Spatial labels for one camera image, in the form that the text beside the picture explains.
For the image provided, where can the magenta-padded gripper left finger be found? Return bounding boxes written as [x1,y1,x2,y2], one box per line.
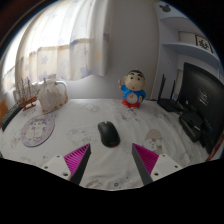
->
[42,143,92,186]

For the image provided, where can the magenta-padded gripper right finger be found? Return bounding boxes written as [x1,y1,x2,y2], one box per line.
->
[131,143,184,186]

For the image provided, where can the black computer mouse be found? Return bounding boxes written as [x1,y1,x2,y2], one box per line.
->
[97,120,121,149]

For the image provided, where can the white cartoon-print tablecloth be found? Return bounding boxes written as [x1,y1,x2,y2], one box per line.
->
[0,97,215,192]

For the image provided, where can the black box device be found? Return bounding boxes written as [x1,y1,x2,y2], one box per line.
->
[178,110,205,144]

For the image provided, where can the black router with antennas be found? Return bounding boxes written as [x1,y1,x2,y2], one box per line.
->
[156,73,184,113]

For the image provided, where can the large white conch shell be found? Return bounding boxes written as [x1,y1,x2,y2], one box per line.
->
[36,78,69,115]

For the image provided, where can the cartoon boy figure clock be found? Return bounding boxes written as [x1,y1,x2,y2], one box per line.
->
[118,69,148,109]

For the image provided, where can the black computer monitor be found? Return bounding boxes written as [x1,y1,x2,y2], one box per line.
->
[178,61,224,155]

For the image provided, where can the orange wooden chair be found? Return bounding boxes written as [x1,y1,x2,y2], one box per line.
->
[0,99,9,123]

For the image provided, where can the white star-print curtain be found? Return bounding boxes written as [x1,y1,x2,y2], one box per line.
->
[1,0,111,93]

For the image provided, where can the white wall shelf unit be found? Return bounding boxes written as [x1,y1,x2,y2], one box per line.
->
[154,1,224,101]

